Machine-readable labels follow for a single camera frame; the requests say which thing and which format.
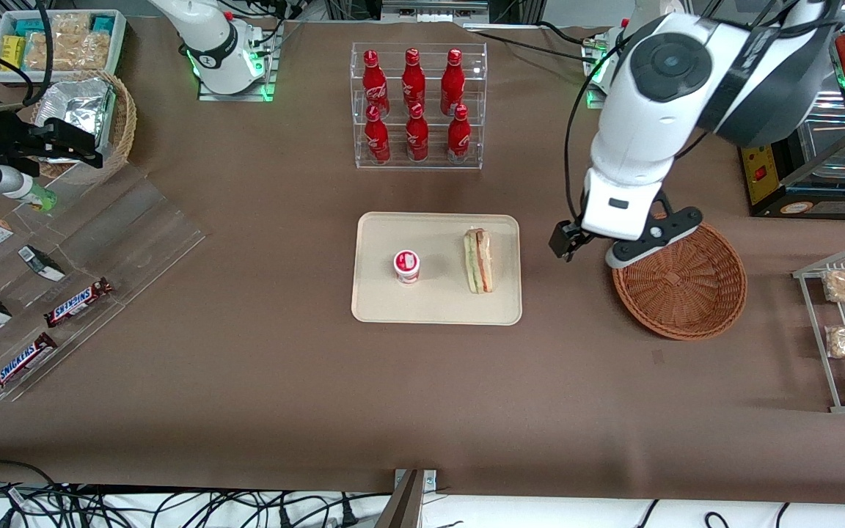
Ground red white yogurt cup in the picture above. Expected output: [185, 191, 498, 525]
[393, 250, 422, 285]

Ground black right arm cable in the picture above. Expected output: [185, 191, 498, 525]
[0, 0, 55, 111]

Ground beige plastic tray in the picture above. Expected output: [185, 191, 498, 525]
[351, 212, 523, 326]

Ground metal table bracket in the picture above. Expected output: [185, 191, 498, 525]
[377, 469, 439, 528]

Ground white plastic bin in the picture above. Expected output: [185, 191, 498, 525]
[0, 9, 128, 86]

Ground aluminium frame profile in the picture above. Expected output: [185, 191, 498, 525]
[323, 0, 545, 30]

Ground triangular sandwich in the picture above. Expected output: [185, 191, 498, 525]
[463, 227, 495, 295]

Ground grey metal wire rack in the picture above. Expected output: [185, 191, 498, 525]
[792, 244, 845, 414]

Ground brown Snickers bar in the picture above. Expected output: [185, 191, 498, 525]
[0, 332, 59, 397]
[43, 277, 114, 329]

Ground beige snack bags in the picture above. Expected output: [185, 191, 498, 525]
[25, 12, 112, 72]

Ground yellow snack box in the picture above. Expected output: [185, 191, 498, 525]
[0, 35, 27, 73]

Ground steel food pan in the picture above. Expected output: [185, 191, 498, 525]
[797, 103, 845, 177]

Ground red cola bottle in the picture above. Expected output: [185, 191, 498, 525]
[401, 48, 427, 111]
[440, 49, 466, 116]
[446, 104, 472, 165]
[405, 103, 430, 163]
[362, 50, 391, 118]
[363, 104, 392, 165]

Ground black table cable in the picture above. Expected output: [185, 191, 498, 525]
[465, 21, 601, 61]

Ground brown wicker basket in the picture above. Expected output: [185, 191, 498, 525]
[611, 219, 748, 341]

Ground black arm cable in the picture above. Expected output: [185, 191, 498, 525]
[565, 22, 659, 230]
[0, 0, 55, 111]

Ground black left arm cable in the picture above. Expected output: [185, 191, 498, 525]
[565, 22, 659, 230]

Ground silver foil pack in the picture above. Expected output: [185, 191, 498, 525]
[36, 76, 117, 159]

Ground clear acrylic bottle rack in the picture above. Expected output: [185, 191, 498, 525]
[351, 42, 488, 171]

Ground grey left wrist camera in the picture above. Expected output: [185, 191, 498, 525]
[604, 205, 705, 270]

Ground tan wicker basket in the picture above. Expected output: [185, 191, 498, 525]
[29, 70, 138, 185]

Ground black floor cable bundle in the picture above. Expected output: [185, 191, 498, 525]
[0, 460, 394, 528]

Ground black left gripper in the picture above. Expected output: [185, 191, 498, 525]
[548, 219, 591, 263]

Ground clear acrylic display stand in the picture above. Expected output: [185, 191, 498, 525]
[0, 164, 208, 403]

